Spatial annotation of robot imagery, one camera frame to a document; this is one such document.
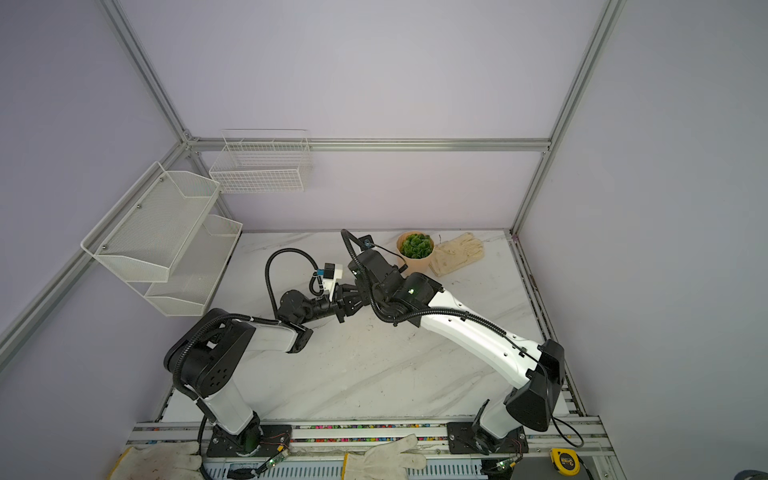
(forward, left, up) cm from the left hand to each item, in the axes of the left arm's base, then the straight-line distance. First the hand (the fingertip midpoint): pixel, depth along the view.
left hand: (373, 294), depth 77 cm
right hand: (+2, +1, +6) cm, 6 cm away
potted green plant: (+25, -13, -10) cm, 30 cm away
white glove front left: (-34, +49, -21) cm, 64 cm away
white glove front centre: (-34, -3, -21) cm, 40 cm away
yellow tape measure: (-34, -46, -18) cm, 60 cm away
